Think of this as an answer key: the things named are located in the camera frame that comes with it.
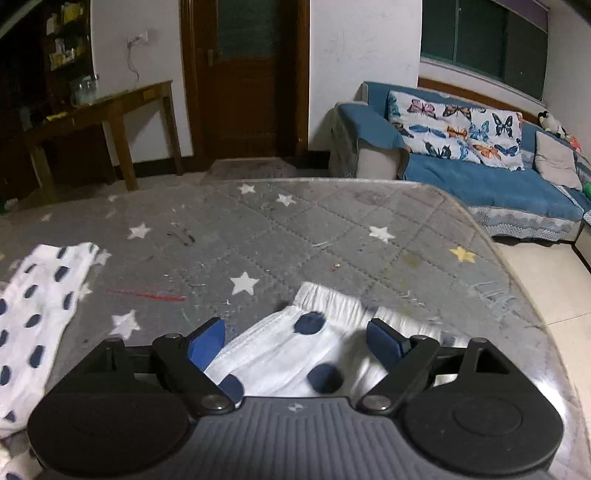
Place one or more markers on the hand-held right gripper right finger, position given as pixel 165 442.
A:
pixel 383 339

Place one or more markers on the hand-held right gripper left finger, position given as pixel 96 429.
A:
pixel 207 339

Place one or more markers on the white polka dot pants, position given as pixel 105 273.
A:
pixel 277 350

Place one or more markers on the white polka dot garment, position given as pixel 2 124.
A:
pixel 41 314

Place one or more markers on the blue sofa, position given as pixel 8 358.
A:
pixel 461 180

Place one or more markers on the butterfly print pillow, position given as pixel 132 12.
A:
pixel 452 129

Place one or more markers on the brown wooden door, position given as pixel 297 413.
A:
pixel 244 106

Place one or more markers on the beige cushion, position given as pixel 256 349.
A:
pixel 556 161

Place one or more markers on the wooden side table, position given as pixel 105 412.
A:
pixel 115 99

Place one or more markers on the plush toy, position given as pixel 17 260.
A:
pixel 550 123

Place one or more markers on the glass jar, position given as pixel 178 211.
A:
pixel 84 92

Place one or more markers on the green-framed window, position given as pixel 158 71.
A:
pixel 480 37

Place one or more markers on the dark wooden cabinet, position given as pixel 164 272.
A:
pixel 27 69

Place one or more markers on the white wall socket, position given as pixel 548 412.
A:
pixel 138 38

